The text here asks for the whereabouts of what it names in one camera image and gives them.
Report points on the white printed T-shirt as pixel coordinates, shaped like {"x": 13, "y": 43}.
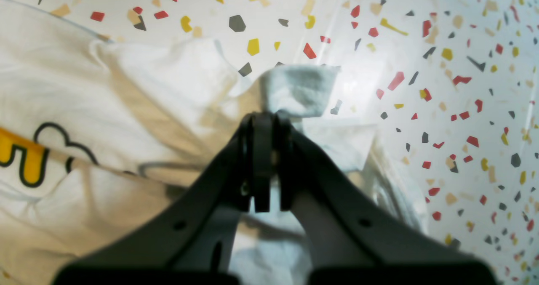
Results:
{"x": 97, "y": 137}

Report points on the image-right right gripper dark left finger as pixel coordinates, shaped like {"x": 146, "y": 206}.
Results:
{"x": 190, "y": 243}

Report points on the terrazzo patterned tablecloth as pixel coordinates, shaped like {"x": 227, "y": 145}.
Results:
{"x": 450, "y": 87}

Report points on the image-right right gripper white right finger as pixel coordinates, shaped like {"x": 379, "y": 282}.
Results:
{"x": 353, "y": 241}

